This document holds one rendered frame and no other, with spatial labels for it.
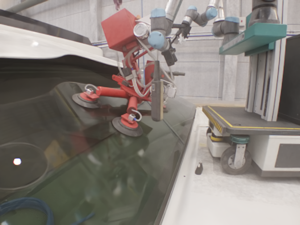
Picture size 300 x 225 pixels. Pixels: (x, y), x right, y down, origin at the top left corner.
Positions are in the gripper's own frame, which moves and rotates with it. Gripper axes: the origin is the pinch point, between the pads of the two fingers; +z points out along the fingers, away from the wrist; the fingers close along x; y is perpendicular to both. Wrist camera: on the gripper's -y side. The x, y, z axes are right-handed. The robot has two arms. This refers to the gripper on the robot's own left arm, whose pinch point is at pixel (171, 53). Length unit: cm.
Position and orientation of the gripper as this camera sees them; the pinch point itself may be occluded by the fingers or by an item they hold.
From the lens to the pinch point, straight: 113.5
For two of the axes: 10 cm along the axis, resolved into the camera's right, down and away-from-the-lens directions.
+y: -2.8, -9.5, -1.0
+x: -9.0, 2.2, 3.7
